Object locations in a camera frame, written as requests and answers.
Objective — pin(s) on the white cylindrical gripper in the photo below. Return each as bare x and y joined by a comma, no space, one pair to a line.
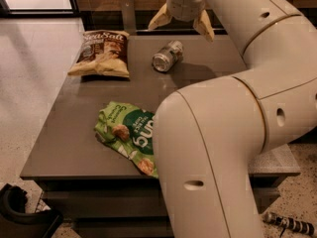
185,10

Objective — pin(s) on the silver 7up soda can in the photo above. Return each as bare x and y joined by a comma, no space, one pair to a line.
168,56

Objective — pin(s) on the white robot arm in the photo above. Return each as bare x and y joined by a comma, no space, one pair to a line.
205,134

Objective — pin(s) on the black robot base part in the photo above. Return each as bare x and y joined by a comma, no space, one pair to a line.
16,223

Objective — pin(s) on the sea salt chip bag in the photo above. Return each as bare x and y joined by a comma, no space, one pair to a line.
103,52

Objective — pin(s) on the green dang chip bag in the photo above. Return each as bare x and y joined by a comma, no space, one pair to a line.
128,130

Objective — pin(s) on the grey drawer cabinet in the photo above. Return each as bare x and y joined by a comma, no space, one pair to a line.
101,182

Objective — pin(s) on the left metal wall bracket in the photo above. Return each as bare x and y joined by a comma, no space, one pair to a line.
128,16

